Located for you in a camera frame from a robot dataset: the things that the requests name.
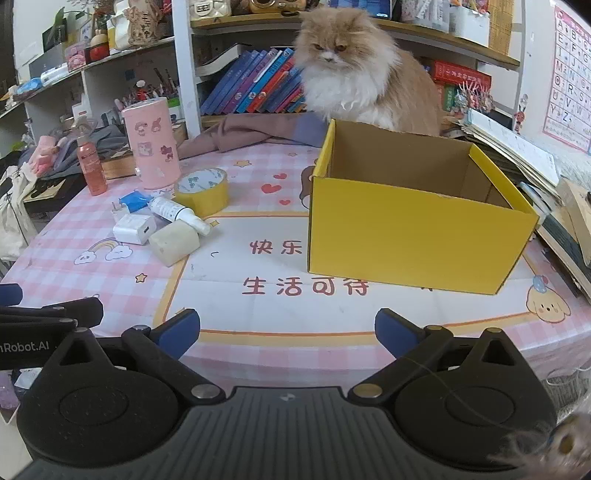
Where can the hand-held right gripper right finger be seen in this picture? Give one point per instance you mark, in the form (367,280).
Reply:
(392,332)

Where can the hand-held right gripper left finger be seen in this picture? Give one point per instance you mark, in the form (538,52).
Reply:
(180,330)

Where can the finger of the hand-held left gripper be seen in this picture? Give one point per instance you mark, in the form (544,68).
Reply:
(10,294)
(78,311)

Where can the yellow cardboard box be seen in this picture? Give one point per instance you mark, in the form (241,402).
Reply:
(406,230)

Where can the blue plastic packet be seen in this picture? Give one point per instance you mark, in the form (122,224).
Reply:
(136,201)

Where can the yellow tape roll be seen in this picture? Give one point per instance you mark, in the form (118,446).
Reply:
(203,204)

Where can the pink checked printed tablecloth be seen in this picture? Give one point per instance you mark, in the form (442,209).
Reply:
(231,277)

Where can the beige soap block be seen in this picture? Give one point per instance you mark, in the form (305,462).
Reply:
(173,242)

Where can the white charger plug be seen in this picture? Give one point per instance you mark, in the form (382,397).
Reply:
(131,229)

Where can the black flat board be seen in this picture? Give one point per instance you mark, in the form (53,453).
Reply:
(51,194)

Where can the small white bottle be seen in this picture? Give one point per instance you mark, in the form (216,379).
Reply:
(168,210)

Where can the orange spray bottle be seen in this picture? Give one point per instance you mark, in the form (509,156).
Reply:
(94,173)

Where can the pink soft item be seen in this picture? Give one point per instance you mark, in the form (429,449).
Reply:
(44,154)

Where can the grey cloth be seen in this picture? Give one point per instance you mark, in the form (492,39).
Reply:
(108,138)

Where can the pink sticker-covered canister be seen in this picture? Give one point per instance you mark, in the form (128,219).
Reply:
(152,138)

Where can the fluffy beige tuft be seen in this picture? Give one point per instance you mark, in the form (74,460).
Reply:
(545,447)

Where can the dark hardcover book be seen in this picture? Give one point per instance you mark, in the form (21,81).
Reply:
(565,244)

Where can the white box red label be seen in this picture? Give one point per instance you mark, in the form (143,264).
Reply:
(82,108)

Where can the mauve cloth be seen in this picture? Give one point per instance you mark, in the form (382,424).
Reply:
(240,131)

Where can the blue wipes pack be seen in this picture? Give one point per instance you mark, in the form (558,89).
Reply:
(30,86)

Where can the lavender cloth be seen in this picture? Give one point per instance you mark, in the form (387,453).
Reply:
(309,131)

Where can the stack of white papers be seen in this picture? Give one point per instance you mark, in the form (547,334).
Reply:
(508,143)

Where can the white flat box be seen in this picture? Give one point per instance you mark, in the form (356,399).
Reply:
(54,74)

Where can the brown cardboard piece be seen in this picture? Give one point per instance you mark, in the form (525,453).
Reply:
(577,203)

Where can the white pen holder with pens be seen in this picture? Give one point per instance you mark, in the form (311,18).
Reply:
(152,92)

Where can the pink printed box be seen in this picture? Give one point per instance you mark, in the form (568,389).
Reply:
(76,56)

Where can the fluffy orange and white cat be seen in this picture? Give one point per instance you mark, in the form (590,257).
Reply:
(351,78)

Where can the row of colourful books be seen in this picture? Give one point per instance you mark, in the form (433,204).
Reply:
(258,83)

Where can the white bookshelf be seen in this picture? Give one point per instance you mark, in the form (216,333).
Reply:
(184,69)

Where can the red printed box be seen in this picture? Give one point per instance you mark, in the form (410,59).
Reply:
(461,78)

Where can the red round figurine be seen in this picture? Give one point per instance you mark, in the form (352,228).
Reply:
(99,46)

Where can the dark thick book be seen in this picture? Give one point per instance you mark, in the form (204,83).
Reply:
(221,57)

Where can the wooden carved figure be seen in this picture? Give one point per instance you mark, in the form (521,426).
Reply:
(143,23)

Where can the alphabet wall poster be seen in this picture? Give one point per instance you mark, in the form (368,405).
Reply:
(570,78)

